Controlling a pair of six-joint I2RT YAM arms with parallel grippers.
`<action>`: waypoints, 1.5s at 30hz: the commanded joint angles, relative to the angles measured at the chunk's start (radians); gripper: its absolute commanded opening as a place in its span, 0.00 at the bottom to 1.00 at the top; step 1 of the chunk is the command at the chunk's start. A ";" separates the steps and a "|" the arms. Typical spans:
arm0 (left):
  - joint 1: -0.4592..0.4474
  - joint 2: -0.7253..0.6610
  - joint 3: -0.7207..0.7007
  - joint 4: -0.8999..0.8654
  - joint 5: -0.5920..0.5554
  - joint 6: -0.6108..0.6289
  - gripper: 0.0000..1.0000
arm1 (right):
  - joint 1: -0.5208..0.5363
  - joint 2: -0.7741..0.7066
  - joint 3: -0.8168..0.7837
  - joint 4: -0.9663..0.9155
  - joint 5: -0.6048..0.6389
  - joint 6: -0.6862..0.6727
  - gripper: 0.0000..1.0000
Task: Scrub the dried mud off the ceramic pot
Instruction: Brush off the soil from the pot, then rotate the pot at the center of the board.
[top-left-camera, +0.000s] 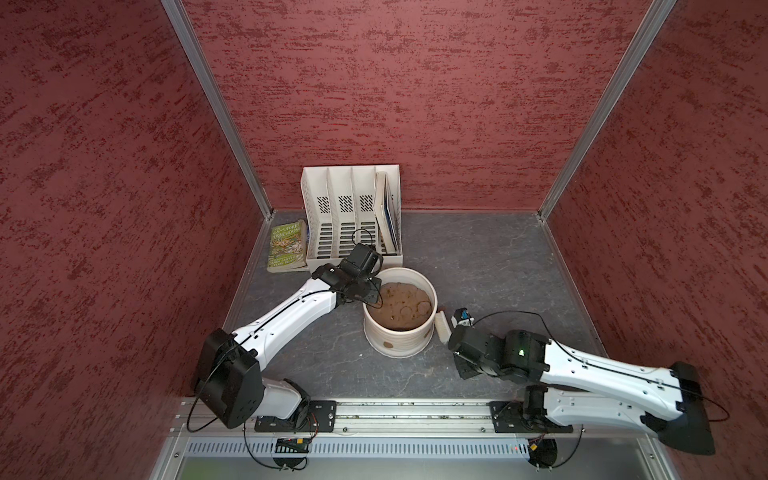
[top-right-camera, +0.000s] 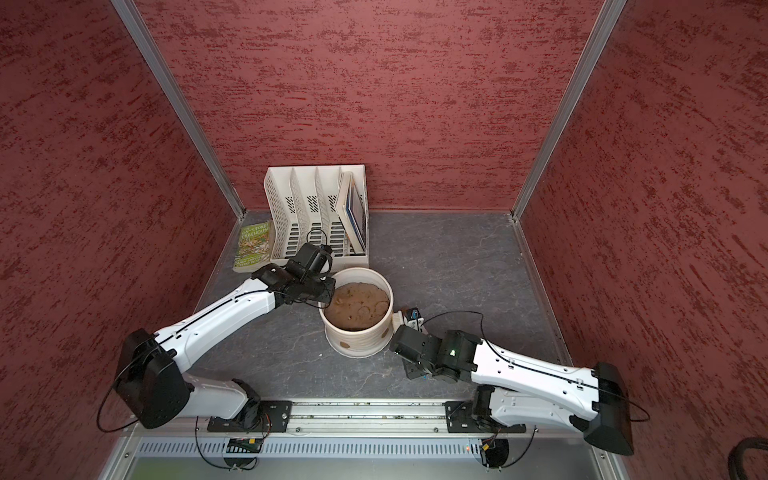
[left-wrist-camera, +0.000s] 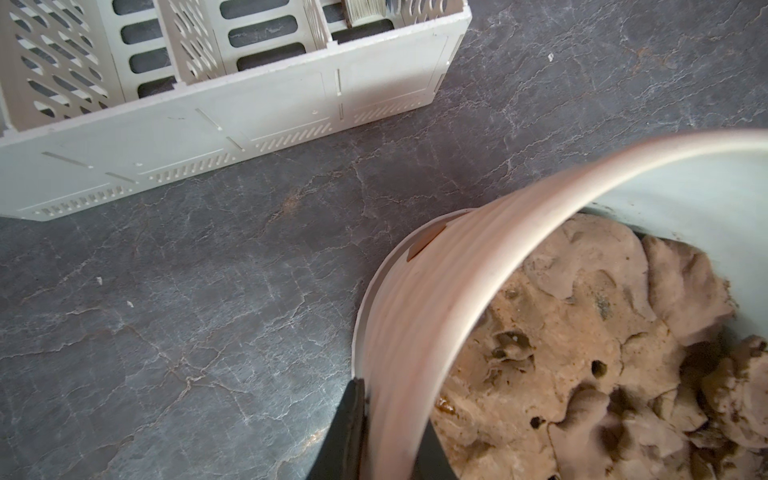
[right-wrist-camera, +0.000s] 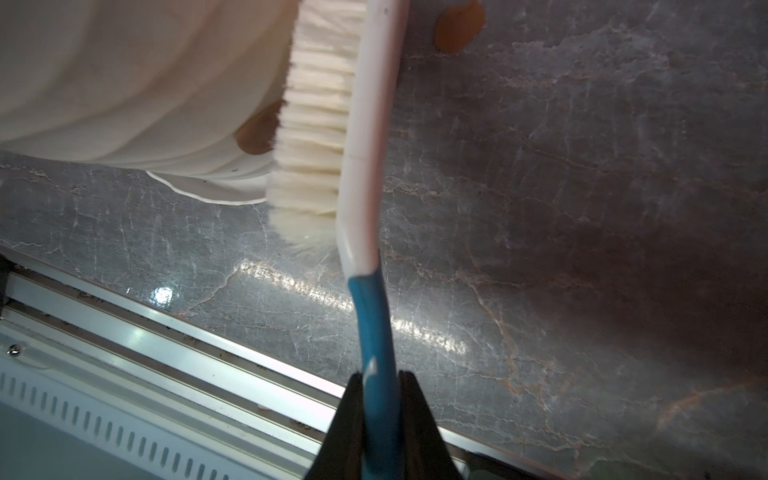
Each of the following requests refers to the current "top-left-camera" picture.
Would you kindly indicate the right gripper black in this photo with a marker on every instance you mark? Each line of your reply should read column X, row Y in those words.
column 465, row 370

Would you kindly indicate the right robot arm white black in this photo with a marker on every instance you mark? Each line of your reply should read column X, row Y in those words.
column 565, row 387

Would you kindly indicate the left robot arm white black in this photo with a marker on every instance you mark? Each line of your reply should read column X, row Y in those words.
column 229, row 377

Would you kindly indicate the white ceramic pot with mud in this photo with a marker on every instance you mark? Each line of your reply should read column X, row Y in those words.
column 400, row 323

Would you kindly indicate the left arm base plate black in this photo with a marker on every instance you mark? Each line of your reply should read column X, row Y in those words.
column 313, row 416

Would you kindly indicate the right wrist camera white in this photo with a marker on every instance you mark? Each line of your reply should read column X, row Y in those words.
column 462, row 317

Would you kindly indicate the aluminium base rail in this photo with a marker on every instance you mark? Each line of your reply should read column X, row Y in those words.
column 438, row 418

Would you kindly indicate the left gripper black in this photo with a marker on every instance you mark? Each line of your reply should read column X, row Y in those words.
column 372, row 296

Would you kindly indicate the right corner aluminium post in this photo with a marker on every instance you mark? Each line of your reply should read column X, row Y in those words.
column 647, row 31

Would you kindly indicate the left corner aluminium post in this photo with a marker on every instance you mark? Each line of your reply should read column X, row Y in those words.
column 183, row 28

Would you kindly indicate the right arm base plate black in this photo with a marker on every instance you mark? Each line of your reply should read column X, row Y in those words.
column 515, row 417

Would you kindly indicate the green paperback book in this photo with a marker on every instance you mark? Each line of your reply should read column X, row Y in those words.
column 288, row 247

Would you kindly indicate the corner aluminium post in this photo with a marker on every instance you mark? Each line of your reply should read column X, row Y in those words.
column 647, row 31
column 183, row 28

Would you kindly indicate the book in file rack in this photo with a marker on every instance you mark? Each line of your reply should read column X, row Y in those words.
column 384, row 216

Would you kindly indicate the white file organizer rack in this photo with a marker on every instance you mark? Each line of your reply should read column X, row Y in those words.
column 339, row 207

